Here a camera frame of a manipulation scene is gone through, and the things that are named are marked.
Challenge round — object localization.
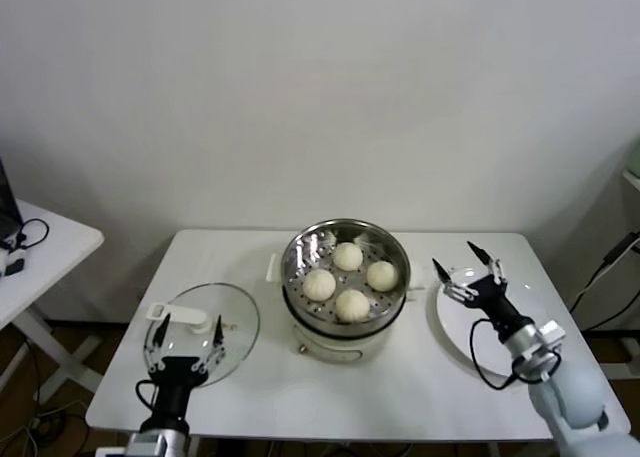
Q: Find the white folding side table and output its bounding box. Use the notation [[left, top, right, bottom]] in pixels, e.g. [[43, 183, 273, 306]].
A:
[[0, 196, 104, 403]]

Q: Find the black power cable with adapter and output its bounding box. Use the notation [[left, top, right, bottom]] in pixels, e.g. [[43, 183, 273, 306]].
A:
[[569, 229, 640, 331]]

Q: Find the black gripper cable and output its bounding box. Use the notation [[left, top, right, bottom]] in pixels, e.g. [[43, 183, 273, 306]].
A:
[[469, 317, 561, 391], [135, 380, 161, 413]]

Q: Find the stainless steel steamer basket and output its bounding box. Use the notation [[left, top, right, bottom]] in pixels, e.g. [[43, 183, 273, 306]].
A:
[[279, 218, 412, 328]]

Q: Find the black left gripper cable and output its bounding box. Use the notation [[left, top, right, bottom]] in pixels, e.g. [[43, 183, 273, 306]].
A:
[[135, 380, 161, 413]]

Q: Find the white steamed baozi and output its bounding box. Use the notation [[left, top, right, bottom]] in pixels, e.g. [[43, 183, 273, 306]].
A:
[[366, 260, 400, 292], [334, 288, 372, 323], [333, 241, 364, 272], [303, 268, 338, 302]]

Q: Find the white floor cable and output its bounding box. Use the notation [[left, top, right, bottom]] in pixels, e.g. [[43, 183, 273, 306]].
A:
[[0, 400, 89, 451]]

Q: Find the black looped cable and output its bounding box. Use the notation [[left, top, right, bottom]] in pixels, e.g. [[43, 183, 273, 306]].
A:
[[0, 219, 49, 253]]

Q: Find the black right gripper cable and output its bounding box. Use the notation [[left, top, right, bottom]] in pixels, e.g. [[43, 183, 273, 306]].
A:
[[469, 317, 561, 391]]

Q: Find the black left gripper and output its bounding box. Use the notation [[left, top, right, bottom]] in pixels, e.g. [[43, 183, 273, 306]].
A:
[[144, 314, 226, 431]]

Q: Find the glass lid with white handle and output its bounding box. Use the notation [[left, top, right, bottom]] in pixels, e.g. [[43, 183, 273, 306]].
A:
[[143, 281, 261, 389]]

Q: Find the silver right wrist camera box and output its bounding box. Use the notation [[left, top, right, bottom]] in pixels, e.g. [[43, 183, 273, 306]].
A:
[[535, 319, 567, 351]]

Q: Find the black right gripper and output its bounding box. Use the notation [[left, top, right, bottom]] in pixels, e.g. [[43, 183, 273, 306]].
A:
[[431, 240, 535, 342]]

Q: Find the white round plate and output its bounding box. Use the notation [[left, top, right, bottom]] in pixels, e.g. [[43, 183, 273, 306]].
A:
[[434, 265, 562, 378]]

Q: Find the cream electric cooker base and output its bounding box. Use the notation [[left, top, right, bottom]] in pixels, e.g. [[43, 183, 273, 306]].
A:
[[263, 251, 427, 364]]

